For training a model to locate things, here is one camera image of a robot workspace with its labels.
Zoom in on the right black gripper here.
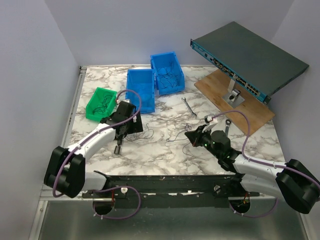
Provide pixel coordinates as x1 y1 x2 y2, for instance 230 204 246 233
185 124 222 159

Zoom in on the dark purple cable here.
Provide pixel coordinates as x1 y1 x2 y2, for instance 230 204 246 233
157 58 181 90

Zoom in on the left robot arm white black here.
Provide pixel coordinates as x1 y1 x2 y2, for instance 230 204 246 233
43 100 143 198

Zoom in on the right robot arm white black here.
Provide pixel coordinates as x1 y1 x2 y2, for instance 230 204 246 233
185 125 320 214

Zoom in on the small silver wrench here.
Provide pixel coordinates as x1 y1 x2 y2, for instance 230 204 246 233
181 97 197 118

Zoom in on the large ratchet wrench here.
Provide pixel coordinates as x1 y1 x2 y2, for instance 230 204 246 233
225 119 232 136

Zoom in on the green plastic bin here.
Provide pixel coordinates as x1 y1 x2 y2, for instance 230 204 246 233
85 87 117 122

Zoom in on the blue plastic bin left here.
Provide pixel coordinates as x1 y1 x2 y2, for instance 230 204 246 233
126 69 155 114

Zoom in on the blue plastic bin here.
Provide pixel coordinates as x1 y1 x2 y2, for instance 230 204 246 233
150 51 185 95
126 69 155 114

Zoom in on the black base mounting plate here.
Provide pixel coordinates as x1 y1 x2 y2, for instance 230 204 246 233
82 174 259 209

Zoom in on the wooden board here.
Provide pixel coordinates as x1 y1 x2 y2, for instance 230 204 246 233
194 70 275 135

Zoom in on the blue plastic bin right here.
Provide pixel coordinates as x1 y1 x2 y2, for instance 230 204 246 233
150 51 185 95

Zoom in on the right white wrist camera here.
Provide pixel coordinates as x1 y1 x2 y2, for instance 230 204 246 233
202 114 218 133

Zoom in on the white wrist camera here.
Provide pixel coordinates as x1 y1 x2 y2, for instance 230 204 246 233
116 98 138 123
202 114 218 133

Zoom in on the black T-handle tool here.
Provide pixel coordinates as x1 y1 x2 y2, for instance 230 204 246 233
113 139 123 155

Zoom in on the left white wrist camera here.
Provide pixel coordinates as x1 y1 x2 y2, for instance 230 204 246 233
116 98 138 123

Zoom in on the metal switch stand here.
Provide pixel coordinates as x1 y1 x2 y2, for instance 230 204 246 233
222 79 245 109

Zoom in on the aluminium frame rail left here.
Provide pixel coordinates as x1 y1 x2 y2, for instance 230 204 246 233
60 66 88 148

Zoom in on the dark network switch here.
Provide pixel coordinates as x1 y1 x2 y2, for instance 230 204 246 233
190 21 309 105

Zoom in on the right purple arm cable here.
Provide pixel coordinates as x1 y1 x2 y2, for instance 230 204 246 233
207 110 320 218

